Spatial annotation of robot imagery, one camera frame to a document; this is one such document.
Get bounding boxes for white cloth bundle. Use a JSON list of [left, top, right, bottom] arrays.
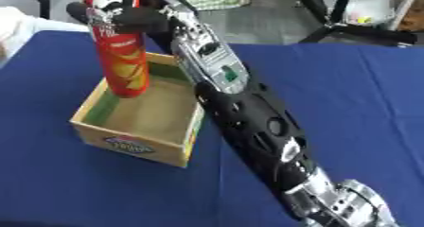
[[0, 6, 90, 68]]

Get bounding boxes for tan open cardboard box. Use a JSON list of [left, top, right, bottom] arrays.
[[67, 51, 207, 168]]

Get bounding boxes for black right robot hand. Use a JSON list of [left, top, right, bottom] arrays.
[[64, 0, 192, 34]]

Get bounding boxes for black tripod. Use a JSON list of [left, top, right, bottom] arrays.
[[294, 0, 419, 46]]

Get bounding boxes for red cylindrical chip can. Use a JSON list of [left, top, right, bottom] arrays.
[[76, 0, 151, 99]]

